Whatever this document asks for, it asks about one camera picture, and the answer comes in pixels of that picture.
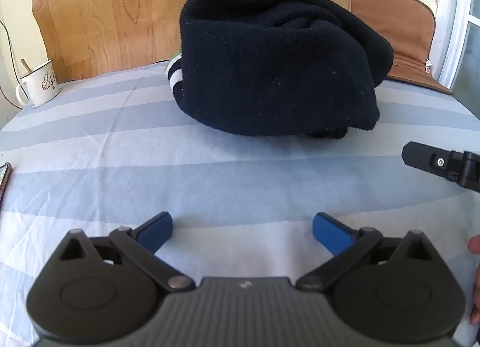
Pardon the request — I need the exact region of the navy green white sweater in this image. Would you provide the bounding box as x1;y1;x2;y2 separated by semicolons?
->
166;0;394;140

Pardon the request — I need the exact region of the smartphone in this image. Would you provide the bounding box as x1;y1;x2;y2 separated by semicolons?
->
0;162;13;202

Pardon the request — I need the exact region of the white window frame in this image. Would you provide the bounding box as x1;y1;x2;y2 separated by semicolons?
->
431;0;480;90

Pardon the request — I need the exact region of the white enamel mug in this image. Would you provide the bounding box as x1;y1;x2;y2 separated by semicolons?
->
15;59;60;108

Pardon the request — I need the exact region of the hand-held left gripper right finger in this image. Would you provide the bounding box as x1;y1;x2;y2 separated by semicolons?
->
295;212;433;292

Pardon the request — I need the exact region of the brown cushion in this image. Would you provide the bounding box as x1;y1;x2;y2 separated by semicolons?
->
349;0;454;96

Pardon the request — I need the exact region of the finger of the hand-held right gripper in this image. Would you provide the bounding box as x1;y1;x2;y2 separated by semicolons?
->
401;141;480;193

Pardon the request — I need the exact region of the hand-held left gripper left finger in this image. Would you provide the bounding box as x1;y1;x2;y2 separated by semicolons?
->
58;211;196;292

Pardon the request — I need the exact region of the wood-pattern board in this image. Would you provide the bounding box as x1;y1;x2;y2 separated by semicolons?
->
32;0;352;82

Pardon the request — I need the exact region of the thin dark cable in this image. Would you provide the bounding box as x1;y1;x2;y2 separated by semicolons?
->
0;19;24;108

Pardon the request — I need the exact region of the person's right hand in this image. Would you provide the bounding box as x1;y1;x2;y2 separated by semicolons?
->
468;235;480;327

